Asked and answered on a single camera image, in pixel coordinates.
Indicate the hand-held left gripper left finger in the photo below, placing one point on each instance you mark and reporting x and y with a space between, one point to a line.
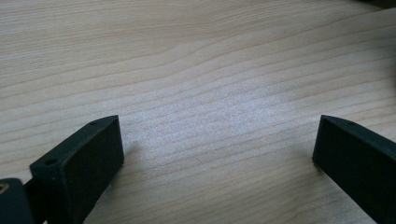
87 161

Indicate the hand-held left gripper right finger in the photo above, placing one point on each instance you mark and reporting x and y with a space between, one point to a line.
358 161

